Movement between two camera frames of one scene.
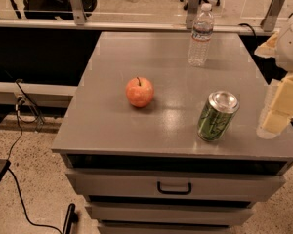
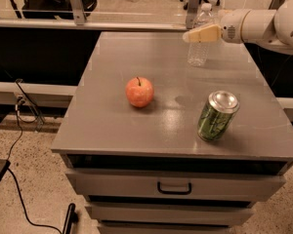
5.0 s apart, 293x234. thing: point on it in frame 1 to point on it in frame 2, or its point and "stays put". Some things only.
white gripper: [292, 51] to [230, 28]
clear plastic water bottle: [201, 36] stays put
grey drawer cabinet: [146, 170] stays put
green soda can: [217, 115] stays put
